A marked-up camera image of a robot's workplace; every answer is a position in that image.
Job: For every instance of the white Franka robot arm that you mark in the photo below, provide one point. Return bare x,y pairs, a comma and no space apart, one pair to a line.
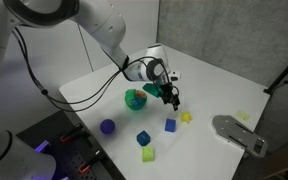
97,16

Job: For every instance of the pale yellow sticky note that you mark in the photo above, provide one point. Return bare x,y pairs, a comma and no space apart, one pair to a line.
242,116

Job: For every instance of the bright blue toy cube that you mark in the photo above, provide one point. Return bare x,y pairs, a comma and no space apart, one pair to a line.
170,125

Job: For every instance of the round yellow spiky toy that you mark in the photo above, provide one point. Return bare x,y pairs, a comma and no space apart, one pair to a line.
186,117

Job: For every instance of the purple spiky ball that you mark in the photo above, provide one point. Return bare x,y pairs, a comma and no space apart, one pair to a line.
107,127

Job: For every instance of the green translucent bowl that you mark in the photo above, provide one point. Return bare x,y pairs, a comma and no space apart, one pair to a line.
134,103

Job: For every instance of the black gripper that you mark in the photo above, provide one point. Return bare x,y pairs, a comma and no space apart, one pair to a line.
166,91

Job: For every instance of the red black clamp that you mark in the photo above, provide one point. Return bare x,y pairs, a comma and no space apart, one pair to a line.
71,133
91,162

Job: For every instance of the black stand pole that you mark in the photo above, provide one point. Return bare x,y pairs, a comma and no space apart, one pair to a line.
284,75

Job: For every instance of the grey metal mounting plate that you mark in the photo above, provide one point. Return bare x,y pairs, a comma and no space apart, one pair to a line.
237,133

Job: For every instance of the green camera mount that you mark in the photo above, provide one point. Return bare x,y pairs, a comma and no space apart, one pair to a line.
150,89

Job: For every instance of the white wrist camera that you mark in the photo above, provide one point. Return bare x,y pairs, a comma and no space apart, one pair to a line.
174,76

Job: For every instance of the dark blue toy cube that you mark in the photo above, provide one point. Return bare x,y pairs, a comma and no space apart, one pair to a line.
143,138

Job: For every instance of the orange teal toy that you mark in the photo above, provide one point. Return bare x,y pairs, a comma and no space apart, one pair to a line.
139,96

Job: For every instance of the black perforated base board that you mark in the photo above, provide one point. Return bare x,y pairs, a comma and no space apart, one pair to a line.
50,128

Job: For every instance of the lime green toy cube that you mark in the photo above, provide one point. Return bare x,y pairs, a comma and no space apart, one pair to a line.
147,154

